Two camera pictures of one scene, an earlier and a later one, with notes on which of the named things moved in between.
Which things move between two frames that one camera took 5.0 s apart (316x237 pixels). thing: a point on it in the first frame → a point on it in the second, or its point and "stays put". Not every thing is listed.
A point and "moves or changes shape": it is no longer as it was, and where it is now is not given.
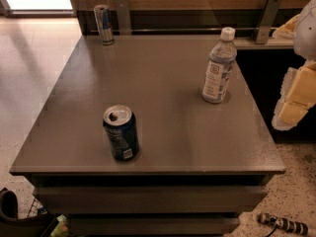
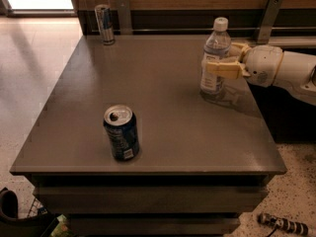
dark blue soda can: x=121 y=127 stays put
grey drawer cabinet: x=199 y=164 stays put
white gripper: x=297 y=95 → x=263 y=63
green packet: x=61 y=228 stays put
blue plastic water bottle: x=221 y=59 moves or changes shape
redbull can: x=104 y=22 stays put
